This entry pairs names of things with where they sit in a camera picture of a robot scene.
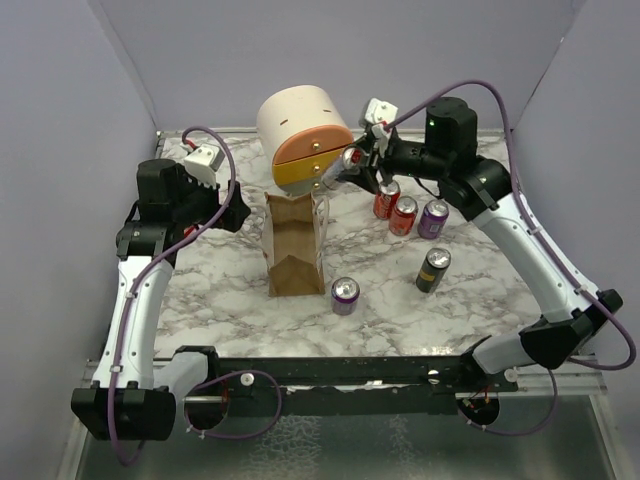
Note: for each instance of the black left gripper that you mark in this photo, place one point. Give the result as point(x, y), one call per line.
point(236, 210)

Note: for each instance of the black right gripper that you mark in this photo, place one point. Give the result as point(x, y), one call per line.
point(365, 177)

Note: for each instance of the silver blue energy drink can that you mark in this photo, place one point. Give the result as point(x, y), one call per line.
point(346, 168)

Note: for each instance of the brown canvas bag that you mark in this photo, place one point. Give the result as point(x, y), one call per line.
point(292, 239)

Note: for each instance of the purple fanta can front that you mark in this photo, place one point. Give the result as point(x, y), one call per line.
point(345, 292)

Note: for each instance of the purple fanta can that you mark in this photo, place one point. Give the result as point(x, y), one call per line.
point(433, 219)
point(345, 292)

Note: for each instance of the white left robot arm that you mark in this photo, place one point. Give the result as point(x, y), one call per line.
point(128, 399)

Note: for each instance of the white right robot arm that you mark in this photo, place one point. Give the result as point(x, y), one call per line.
point(573, 309)

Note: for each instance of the red cola can rear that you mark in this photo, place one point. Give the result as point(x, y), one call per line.
point(385, 199)

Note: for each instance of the red cola can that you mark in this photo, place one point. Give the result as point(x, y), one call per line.
point(403, 216)
point(385, 199)

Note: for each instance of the red cola can front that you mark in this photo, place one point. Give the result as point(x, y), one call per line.
point(403, 216)

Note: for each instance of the cream round drawer cabinet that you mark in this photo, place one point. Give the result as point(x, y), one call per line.
point(301, 133)

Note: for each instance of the purple fanta can rear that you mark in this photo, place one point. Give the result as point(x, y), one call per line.
point(433, 219)

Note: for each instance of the black yellow can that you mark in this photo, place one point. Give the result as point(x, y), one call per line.
point(433, 269)

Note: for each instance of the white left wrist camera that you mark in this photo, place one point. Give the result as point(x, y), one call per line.
point(203, 164)

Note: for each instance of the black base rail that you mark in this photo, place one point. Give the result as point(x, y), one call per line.
point(258, 387)

